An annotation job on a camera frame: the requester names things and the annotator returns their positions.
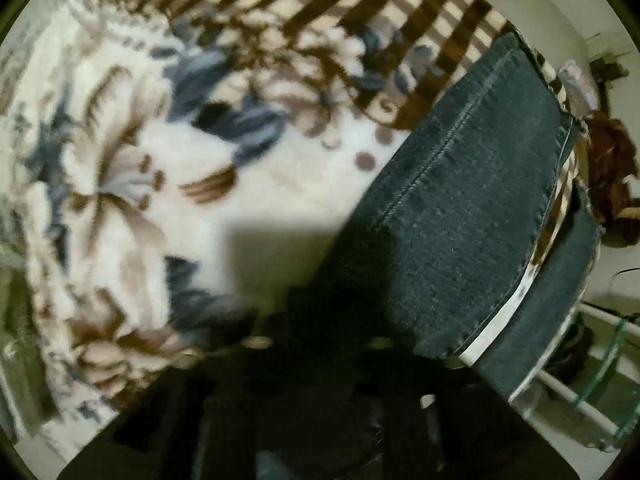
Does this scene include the floral and checked fleece blanket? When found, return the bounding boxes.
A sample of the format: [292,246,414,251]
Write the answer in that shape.
[1,0,524,427]

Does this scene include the dark blue denim jeans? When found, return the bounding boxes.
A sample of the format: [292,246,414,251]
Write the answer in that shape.
[317,32,600,400]

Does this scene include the dark red crumpled cloth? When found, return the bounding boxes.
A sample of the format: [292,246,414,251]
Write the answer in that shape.
[586,110,639,229]

